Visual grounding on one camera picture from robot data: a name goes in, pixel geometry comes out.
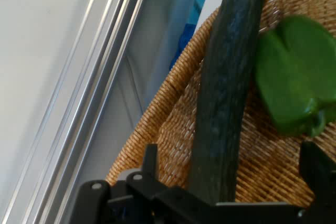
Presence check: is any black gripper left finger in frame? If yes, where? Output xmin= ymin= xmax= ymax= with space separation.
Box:
xmin=127 ymin=144 xmax=169 ymax=200

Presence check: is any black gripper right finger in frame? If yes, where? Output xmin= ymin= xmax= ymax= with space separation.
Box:
xmin=298 ymin=141 xmax=336 ymax=210

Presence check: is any green toy bell pepper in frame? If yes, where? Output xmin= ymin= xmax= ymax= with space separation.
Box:
xmin=254 ymin=15 xmax=336 ymax=138

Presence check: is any dark green toy cucumber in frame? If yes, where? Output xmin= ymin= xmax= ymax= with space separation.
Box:
xmin=187 ymin=0 xmax=268 ymax=205

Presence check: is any woven wicker basket with handles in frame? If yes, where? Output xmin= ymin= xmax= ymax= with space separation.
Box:
xmin=104 ymin=0 xmax=336 ymax=209

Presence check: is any aluminium wall rail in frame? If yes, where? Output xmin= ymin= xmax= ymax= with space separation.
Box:
xmin=0 ymin=0 xmax=155 ymax=224

